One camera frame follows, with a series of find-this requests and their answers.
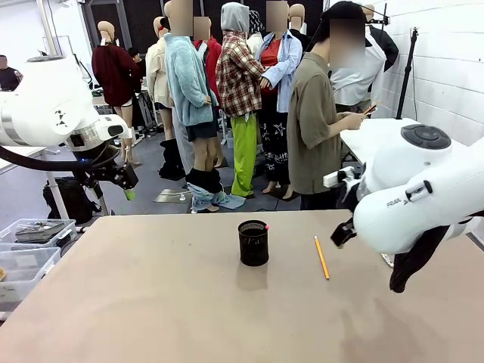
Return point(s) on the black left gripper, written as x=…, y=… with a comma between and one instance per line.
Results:
x=123, y=175

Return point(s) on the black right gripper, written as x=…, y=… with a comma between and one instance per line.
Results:
x=351, y=194

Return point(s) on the bundle of orange pencils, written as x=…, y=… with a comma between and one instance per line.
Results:
x=370, y=109

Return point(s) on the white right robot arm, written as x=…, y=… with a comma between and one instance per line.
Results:
x=412, y=189

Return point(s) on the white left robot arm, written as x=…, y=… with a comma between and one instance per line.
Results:
x=45, y=102

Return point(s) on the person's right forearm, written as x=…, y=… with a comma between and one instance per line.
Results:
x=336, y=126

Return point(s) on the black mesh pen holder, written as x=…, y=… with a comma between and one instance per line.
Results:
x=253, y=244

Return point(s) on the person's right hand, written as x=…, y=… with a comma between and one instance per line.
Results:
x=354, y=120

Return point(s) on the yellow pencil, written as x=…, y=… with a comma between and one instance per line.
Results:
x=321, y=258

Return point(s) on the black backpack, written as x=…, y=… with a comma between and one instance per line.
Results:
x=70, y=198

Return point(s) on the clear plastic bin with items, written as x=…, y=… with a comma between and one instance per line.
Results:
x=36, y=231

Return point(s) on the person in olive shirt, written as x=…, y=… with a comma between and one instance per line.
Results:
x=314, y=125

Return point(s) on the white desk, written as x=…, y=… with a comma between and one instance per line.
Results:
x=19, y=155

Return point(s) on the mannequin in maroon sweater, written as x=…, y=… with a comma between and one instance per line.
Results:
x=113, y=75

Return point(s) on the mannequin in light-blue fleece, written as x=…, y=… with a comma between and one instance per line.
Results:
x=189, y=87

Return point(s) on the mannequin in cream jacket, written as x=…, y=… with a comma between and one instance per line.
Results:
x=157, y=72

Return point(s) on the mannequin in plaid shirt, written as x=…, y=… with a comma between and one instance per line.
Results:
x=240, y=83

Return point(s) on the mannequin in black-white jersey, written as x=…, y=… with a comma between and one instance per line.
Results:
x=363, y=75

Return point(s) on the mannequin in red jacket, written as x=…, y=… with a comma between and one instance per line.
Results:
x=212, y=56

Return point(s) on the mannequin in blue shirt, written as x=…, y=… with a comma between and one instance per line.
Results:
x=278, y=83

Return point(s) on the person in black shirt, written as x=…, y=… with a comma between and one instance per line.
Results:
x=7, y=73

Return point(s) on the black tripod stand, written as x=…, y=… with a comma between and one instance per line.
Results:
x=408, y=72

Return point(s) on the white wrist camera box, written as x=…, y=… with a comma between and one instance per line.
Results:
x=338, y=177

